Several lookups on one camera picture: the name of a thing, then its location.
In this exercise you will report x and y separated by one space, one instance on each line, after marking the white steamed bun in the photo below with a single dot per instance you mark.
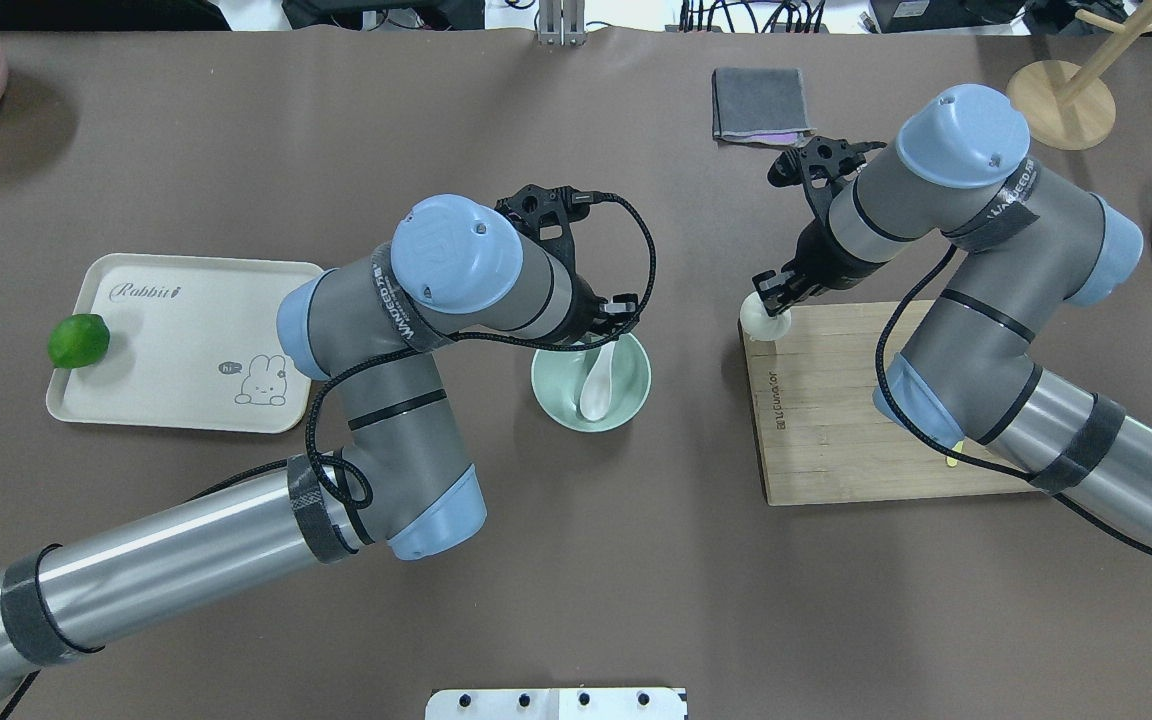
758 325

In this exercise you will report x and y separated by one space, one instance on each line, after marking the cream rabbit tray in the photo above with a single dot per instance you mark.
193 345

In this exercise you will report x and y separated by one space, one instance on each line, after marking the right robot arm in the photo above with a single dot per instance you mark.
1032 241

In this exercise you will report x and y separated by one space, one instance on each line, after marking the wooden mug tree stand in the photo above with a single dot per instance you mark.
1067 106

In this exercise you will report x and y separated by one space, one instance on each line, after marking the aluminium frame post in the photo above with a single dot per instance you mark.
561 23

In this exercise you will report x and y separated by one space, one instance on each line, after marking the grey folded cloth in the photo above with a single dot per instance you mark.
759 106

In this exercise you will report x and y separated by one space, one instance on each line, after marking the green lime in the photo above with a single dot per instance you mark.
79 340

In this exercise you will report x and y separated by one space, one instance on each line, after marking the bamboo cutting board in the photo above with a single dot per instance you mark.
819 436

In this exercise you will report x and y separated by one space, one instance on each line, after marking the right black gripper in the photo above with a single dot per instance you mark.
812 255

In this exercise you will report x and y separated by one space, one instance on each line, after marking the yellow plastic knife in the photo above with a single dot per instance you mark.
951 458

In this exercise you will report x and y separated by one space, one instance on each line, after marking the mint green bowl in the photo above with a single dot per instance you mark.
557 377

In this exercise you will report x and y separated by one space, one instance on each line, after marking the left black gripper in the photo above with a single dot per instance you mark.
587 300

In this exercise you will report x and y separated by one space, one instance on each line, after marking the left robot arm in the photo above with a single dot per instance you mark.
383 460

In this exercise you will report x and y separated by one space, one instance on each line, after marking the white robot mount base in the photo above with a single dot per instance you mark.
632 702

